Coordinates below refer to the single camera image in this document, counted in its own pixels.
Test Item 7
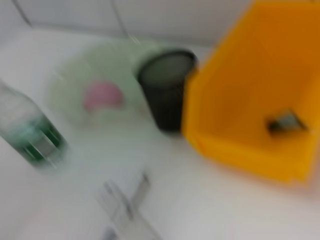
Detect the pink peach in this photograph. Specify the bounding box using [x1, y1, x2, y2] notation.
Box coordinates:
[83, 81, 125, 113]

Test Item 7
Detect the clear green-label water bottle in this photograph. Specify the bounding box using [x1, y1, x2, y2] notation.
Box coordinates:
[0, 82, 68, 171]

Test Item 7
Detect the black mesh pen holder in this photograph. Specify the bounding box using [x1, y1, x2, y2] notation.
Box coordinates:
[136, 48, 200, 133]

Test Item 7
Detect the green glass fruit bowl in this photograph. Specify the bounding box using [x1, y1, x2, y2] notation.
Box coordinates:
[48, 39, 161, 131]

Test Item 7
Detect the yellow plastic bin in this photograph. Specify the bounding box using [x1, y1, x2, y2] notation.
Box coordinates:
[181, 0, 320, 186]

